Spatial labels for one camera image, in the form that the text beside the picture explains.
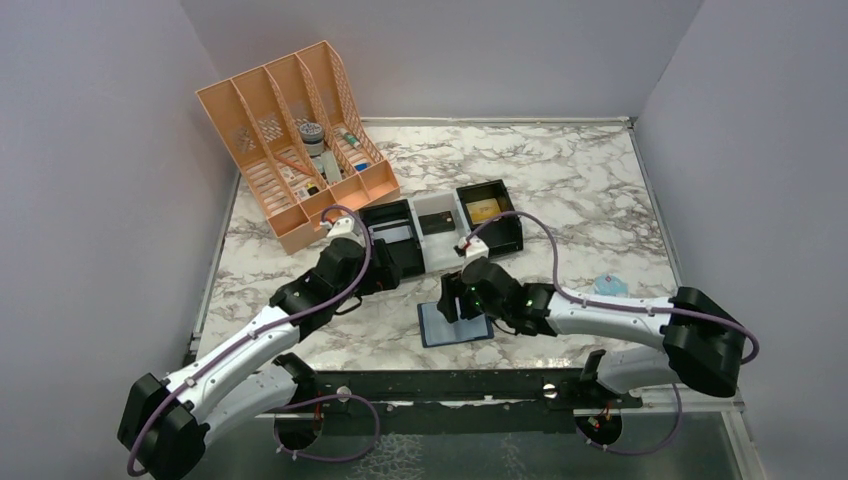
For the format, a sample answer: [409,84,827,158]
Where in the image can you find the blue leather card holder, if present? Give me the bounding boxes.
[417,302,494,348]

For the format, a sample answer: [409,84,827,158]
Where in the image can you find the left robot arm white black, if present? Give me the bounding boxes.
[117,238,401,479]

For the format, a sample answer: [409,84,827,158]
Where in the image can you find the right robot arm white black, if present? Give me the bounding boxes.
[437,258,751,398]

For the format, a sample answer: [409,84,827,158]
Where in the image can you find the silver credit card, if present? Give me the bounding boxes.
[369,223,413,244]

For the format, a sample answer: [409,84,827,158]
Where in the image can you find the black credit card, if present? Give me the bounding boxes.
[418,211,456,235]

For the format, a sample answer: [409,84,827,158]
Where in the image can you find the gold credit card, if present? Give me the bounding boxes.
[465,198,502,225]

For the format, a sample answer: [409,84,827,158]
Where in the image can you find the left black plastic bin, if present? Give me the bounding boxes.
[359,199,425,279]

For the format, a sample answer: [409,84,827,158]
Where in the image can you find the black plastic bin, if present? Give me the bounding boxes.
[457,180,524,257]
[359,199,425,279]

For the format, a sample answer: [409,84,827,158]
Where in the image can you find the white plastic bin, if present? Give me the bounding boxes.
[409,189,470,273]

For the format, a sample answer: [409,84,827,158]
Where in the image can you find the right black plastic bin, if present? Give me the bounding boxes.
[457,180,524,257]

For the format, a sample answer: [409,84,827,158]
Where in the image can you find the orange pencil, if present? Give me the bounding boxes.
[274,154,313,176]

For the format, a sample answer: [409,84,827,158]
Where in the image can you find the clear blue plastic case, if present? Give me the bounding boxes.
[592,274,629,298]

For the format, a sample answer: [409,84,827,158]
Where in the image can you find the green white marker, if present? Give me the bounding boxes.
[338,129,361,149]

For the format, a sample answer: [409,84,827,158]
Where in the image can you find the grey round tape roll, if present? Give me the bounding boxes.
[298,122,325,157]

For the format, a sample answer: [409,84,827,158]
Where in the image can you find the orange plastic file organizer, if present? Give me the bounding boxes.
[196,41,400,254]

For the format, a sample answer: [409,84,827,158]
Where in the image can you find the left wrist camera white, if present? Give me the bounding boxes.
[321,216,362,244]

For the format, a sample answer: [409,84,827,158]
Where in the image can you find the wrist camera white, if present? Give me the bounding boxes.
[321,216,362,244]
[454,237,489,263]

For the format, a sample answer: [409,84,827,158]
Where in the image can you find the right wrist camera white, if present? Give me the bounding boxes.
[454,237,489,263]

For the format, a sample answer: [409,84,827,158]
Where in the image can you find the black metal base rail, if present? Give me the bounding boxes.
[273,368,642,440]

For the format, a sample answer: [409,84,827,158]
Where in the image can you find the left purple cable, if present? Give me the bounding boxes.
[125,205,375,478]

